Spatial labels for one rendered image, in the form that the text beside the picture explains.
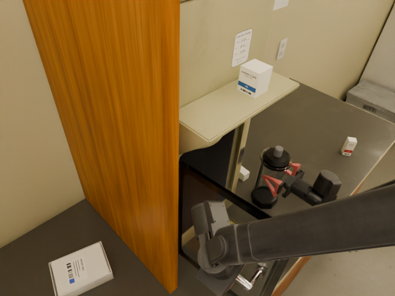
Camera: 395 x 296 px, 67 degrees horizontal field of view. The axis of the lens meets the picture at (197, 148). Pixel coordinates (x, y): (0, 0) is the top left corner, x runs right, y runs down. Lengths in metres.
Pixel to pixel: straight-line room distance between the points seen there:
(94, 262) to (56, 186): 0.31
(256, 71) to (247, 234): 0.35
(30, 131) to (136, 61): 0.59
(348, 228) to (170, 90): 0.29
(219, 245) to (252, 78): 0.35
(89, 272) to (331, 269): 1.67
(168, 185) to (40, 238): 0.68
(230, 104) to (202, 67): 0.10
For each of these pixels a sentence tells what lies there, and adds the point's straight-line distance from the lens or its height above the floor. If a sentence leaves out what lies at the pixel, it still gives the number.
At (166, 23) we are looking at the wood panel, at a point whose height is 1.73.
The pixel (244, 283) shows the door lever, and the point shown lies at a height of 1.21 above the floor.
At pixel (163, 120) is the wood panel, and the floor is 1.58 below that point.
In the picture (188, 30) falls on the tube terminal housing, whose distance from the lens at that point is 0.57.
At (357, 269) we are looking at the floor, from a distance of 2.38.
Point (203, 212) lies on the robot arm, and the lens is 0.57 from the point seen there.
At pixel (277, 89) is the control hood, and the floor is 1.51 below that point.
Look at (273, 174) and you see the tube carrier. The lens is 1.05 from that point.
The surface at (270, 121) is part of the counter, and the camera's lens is 1.61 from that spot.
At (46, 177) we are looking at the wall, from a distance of 1.13.
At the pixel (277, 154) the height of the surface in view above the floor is 1.19.
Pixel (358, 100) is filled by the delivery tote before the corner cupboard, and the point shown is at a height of 0.29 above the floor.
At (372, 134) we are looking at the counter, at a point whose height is 0.94.
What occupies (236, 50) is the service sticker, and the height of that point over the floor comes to 1.59.
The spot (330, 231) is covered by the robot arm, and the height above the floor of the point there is 1.58.
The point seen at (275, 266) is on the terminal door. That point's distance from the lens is 0.70.
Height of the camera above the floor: 1.86
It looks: 42 degrees down
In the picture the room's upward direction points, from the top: 4 degrees clockwise
